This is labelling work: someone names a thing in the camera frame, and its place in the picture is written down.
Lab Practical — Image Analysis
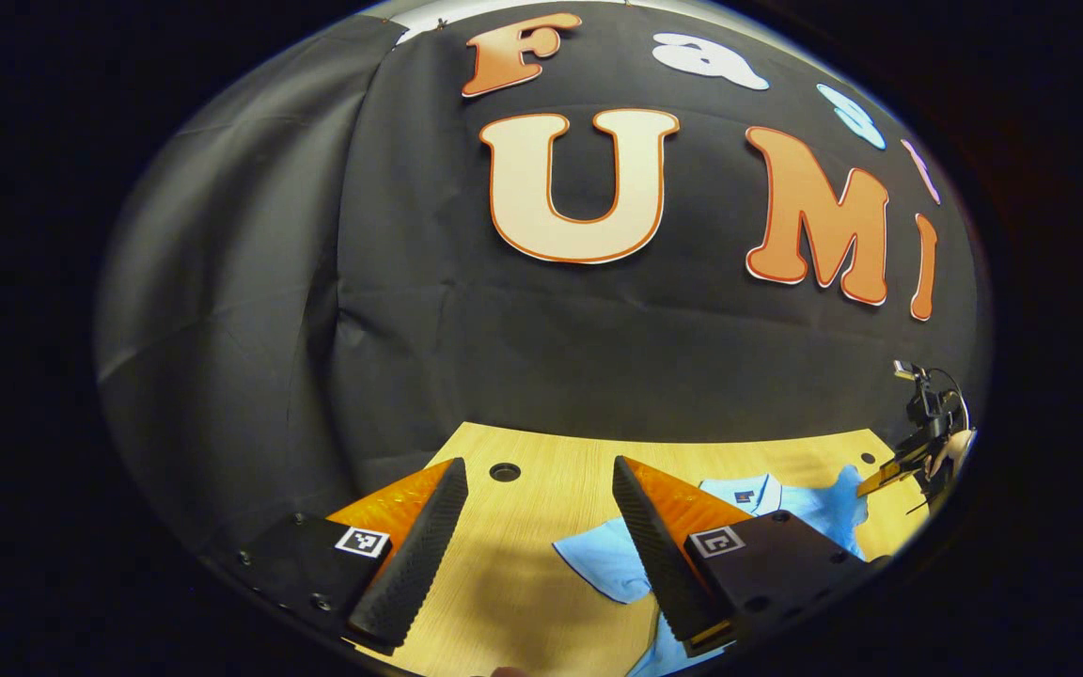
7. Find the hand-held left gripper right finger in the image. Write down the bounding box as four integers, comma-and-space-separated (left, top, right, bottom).
611, 457, 884, 659

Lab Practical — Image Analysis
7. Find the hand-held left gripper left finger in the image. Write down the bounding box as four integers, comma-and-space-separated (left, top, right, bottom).
211, 458, 470, 657

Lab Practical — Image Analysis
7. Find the light blue T-shirt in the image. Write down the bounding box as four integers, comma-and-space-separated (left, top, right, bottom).
553, 465, 871, 677

